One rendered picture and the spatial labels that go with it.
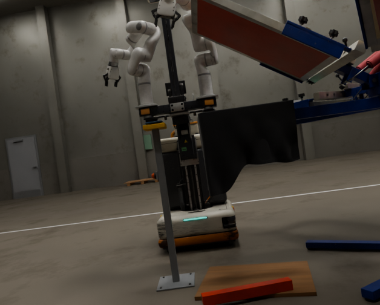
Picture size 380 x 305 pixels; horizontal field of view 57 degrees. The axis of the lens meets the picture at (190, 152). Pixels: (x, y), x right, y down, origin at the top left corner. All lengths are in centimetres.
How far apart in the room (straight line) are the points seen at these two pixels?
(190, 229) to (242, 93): 974
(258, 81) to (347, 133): 342
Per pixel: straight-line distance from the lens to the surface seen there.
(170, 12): 212
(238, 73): 1234
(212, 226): 276
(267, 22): 184
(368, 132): 1308
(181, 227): 277
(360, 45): 188
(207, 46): 256
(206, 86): 253
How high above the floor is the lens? 75
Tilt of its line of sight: level
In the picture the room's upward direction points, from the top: 8 degrees counter-clockwise
